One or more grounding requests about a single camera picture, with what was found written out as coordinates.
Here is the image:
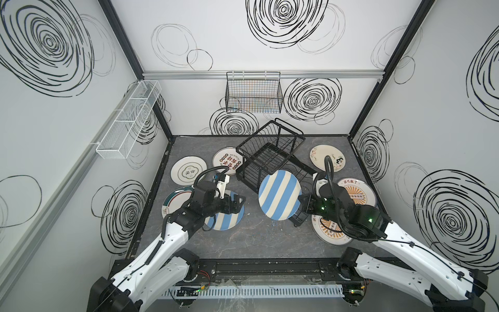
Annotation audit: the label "blue striped plate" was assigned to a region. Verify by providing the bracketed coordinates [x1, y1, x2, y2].
[202, 190, 246, 231]
[258, 170, 302, 221]

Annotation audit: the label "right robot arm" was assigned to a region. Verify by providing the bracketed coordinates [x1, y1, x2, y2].
[299, 156, 488, 311]

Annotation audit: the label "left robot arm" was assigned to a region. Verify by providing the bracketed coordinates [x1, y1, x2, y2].
[87, 181, 246, 311]

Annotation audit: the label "orange sunburst plate front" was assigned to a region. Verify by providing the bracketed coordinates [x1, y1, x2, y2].
[311, 215, 353, 246]

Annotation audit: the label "orange sunburst plate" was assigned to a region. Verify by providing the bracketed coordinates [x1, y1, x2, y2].
[338, 178, 377, 207]
[311, 215, 353, 246]

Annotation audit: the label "white plate red characters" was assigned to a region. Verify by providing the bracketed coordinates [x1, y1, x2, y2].
[213, 147, 244, 176]

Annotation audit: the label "cream plate with cat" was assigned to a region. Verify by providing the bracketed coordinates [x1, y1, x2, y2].
[309, 144, 346, 173]

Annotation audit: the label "orange sunburst plate back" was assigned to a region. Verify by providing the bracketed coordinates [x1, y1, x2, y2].
[338, 178, 377, 207]

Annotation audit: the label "white plate green outline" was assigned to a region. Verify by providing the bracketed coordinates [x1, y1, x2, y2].
[170, 156, 207, 186]

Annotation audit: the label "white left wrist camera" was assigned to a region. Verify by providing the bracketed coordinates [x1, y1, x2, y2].
[216, 174, 230, 200]

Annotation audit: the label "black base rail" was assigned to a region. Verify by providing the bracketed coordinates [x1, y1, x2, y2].
[108, 257, 426, 283]

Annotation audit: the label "black wire dish rack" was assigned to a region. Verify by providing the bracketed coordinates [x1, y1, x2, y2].
[236, 118, 317, 227]

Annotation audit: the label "white slotted cable duct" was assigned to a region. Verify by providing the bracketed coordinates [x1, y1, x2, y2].
[159, 284, 344, 300]

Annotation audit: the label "black wire wall basket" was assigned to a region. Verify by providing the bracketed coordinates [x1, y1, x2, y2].
[224, 71, 284, 114]

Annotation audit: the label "white mesh wall shelf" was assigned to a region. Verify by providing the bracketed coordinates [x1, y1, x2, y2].
[96, 80, 161, 160]

